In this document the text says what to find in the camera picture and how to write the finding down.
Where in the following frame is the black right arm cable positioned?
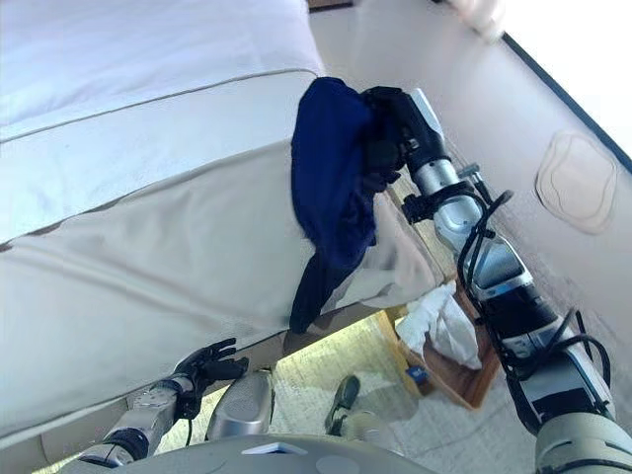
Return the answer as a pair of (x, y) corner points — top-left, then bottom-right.
(455, 189), (614, 427)

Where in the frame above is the white duvet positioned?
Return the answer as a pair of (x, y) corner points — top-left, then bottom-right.
(0, 0), (328, 244)

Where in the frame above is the grey striped rug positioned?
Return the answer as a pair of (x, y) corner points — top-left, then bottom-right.
(270, 161), (632, 474)

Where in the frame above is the sheer light curtain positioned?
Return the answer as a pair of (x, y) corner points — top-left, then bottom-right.
(442, 0), (509, 41)

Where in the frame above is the oval floor mat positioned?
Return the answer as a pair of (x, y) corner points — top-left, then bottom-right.
(534, 129), (619, 237)

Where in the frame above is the brown wicker basket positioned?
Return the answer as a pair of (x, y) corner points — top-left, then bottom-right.
(373, 275), (504, 412)

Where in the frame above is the black window floor rail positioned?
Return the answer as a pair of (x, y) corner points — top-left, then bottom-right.
(500, 31), (632, 175)

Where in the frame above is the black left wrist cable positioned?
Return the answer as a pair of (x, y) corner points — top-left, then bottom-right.
(184, 393), (196, 448)

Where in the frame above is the blue garment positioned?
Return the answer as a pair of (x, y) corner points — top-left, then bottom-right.
(288, 75), (380, 278)

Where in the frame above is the white garment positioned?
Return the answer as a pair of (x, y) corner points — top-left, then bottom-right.
(393, 280), (484, 371)

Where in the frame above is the right robot leg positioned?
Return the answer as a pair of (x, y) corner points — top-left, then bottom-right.
(322, 373), (397, 441)

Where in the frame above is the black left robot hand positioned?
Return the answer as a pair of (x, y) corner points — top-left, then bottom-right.
(171, 337), (252, 392)

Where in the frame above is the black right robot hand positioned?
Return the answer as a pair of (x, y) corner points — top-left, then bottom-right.
(361, 85), (449, 195)

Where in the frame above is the grey robot torso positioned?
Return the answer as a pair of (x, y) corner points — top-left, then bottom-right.
(131, 433), (438, 474)

